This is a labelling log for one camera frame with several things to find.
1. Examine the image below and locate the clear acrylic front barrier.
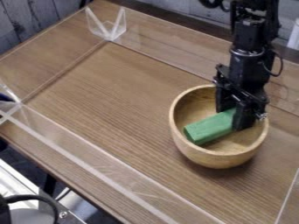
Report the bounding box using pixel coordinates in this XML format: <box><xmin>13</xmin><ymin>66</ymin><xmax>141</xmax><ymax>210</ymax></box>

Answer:
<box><xmin>0</xmin><ymin>84</ymin><xmax>227</xmax><ymax>224</ymax></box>

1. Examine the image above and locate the brown wooden bowl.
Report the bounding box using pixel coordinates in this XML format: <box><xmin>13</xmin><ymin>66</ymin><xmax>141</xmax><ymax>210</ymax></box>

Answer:
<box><xmin>168</xmin><ymin>84</ymin><xmax>269</xmax><ymax>169</ymax></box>

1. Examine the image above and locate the white post at right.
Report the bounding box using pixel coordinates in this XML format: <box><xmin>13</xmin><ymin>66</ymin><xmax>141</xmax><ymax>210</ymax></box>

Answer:
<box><xmin>287</xmin><ymin>23</ymin><xmax>299</xmax><ymax>50</ymax></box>

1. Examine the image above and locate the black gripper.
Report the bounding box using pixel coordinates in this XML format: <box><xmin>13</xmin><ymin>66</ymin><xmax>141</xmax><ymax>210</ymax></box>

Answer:
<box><xmin>213</xmin><ymin>48</ymin><xmax>275</xmax><ymax>131</ymax></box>

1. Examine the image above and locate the grey metal mount plate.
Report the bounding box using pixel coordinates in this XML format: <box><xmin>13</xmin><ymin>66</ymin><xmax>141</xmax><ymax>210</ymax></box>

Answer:
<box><xmin>0</xmin><ymin>200</ymin><xmax>88</xmax><ymax>224</ymax></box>

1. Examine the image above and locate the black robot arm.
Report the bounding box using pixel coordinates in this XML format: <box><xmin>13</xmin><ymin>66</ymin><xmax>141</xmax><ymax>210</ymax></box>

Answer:
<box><xmin>198</xmin><ymin>0</ymin><xmax>281</xmax><ymax>130</ymax></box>

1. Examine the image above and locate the black cable loop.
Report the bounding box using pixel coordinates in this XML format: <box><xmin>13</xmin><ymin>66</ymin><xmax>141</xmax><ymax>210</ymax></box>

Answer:
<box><xmin>0</xmin><ymin>194</ymin><xmax>61</xmax><ymax>224</ymax></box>

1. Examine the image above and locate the green rectangular block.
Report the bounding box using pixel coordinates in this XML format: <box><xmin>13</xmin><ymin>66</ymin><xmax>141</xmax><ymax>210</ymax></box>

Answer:
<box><xmin>182</xmin><ymin>108</ymin><xmax>236</xmax><ymax>145</ymax></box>

